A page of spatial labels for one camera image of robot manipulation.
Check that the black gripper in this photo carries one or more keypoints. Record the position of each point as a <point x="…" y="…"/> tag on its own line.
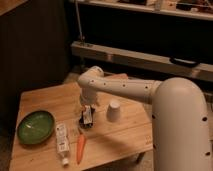
<point x="86" y="119"/>

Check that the clear plastic bottle white label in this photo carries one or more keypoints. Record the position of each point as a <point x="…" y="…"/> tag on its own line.
<point x="62" y="143"/>

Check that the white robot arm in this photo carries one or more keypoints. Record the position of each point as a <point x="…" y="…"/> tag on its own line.
<point x="180" y="127"/>

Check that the orange carrot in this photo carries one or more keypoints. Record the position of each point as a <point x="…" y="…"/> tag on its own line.
<point x="81" y="141"/>

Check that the white paper cup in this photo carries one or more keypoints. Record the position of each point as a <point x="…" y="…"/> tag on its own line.
<point x="113" y="110"/>

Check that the wooden table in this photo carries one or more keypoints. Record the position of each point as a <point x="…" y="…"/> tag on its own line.
<point x="105" y="141"/>

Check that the green bowl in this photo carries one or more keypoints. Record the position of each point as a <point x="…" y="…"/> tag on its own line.
<point x="36" y="127"/>

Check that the metal pole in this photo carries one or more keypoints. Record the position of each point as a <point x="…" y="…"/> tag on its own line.
<point x="81" y="37"/>

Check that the black handle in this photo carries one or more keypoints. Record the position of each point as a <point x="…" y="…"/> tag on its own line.
<point x="184" y="63"/>

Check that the metal shelf rail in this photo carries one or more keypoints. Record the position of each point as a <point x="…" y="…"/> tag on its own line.
<point x="140" y="60"/>

